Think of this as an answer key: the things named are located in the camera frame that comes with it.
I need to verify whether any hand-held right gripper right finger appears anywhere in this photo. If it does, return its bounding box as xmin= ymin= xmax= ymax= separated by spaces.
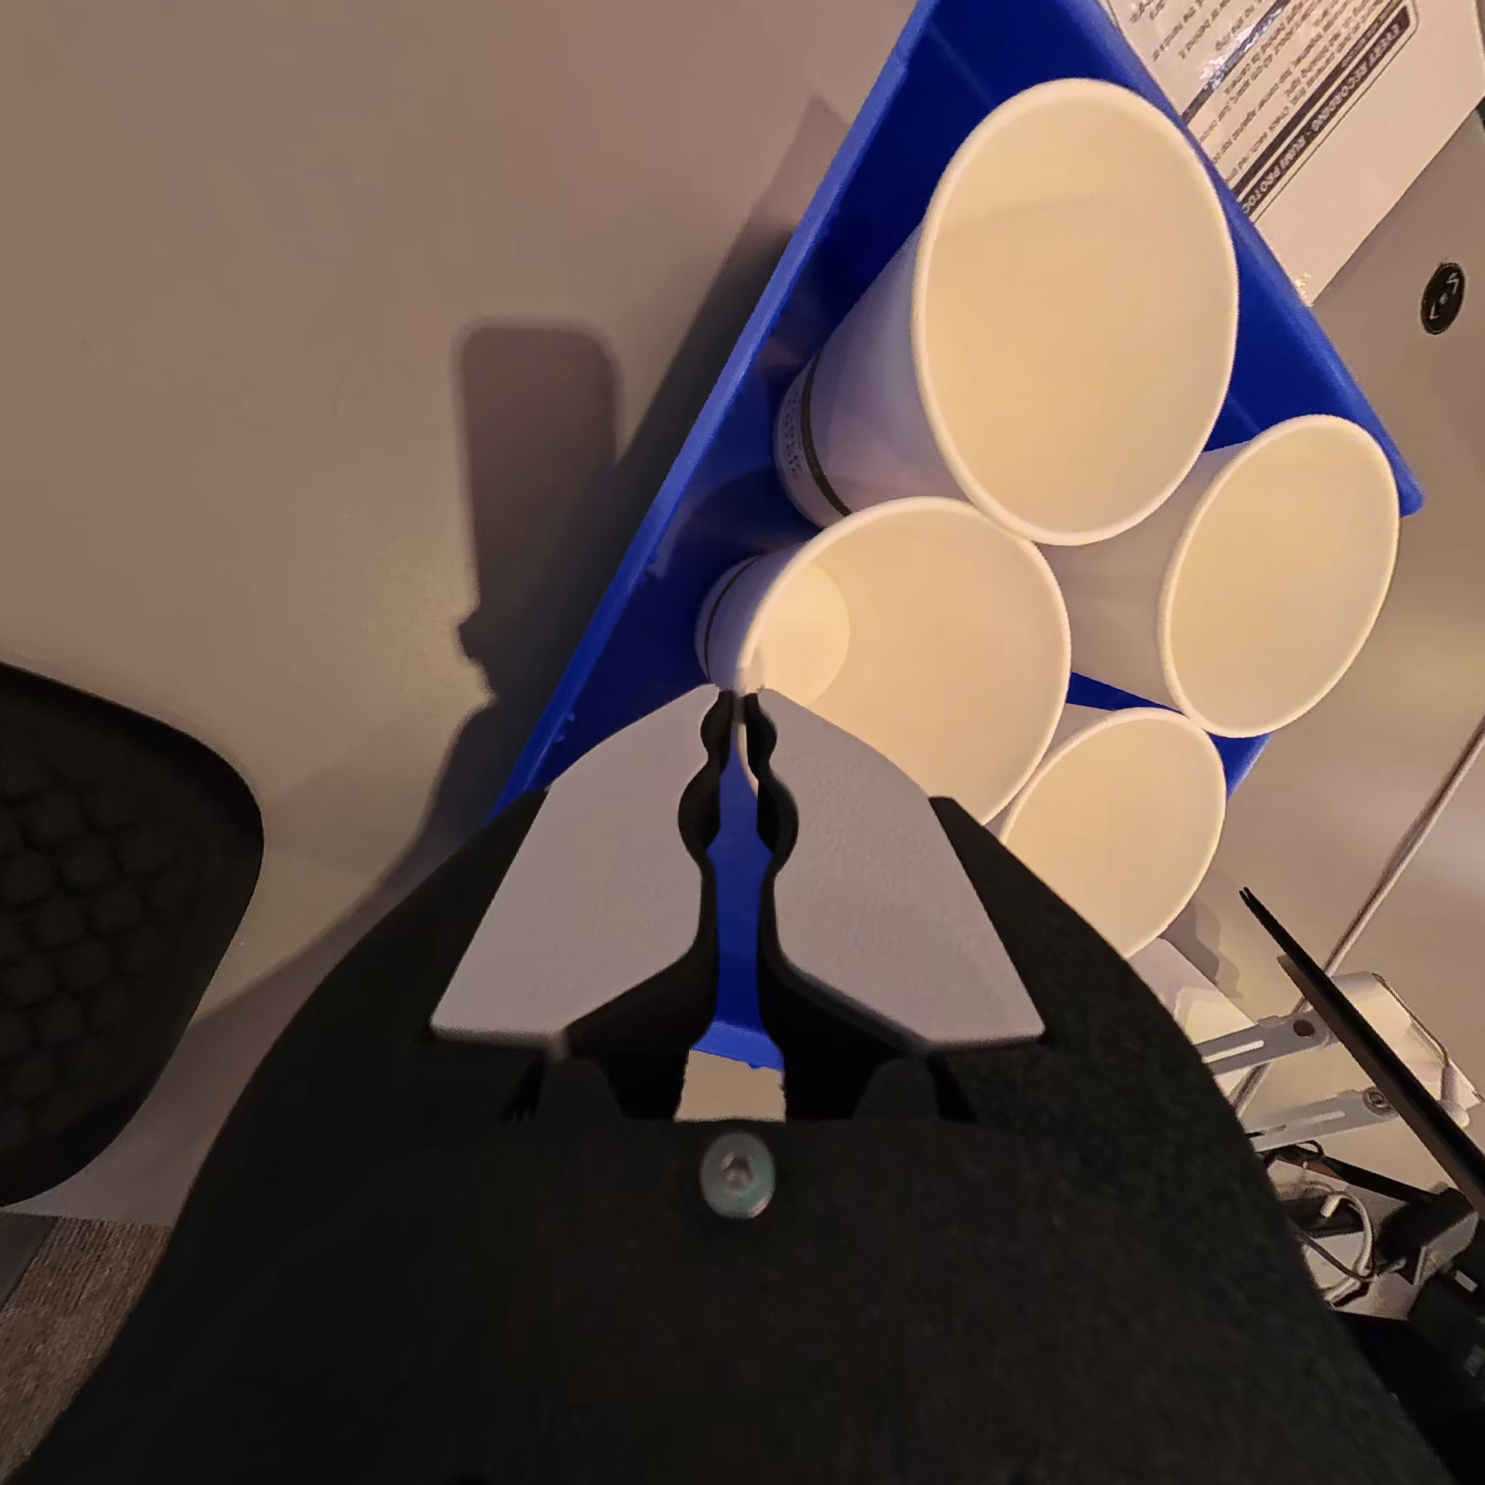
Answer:
xmin=739 ymin=689 xmax=1046 ymax=1117

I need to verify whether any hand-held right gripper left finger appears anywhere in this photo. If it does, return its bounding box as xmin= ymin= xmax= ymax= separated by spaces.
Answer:
xmin=428 ymin=683 xmax=737 ymax=1121

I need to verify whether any blue plastic bin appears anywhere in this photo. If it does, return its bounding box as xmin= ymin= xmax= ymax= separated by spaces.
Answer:
xmin=486 ymin=0 xmax=1425 ymax=1070

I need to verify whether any printed sheet in plastic sleeve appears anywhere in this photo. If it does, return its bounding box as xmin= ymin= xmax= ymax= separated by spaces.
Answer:
xmin=1101 ymin=0 xmax=1485 ymax=306

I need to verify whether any white cable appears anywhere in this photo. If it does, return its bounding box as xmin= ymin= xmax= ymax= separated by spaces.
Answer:
xmin=1270 ymin=1178 xmax=1387 ymax=1306

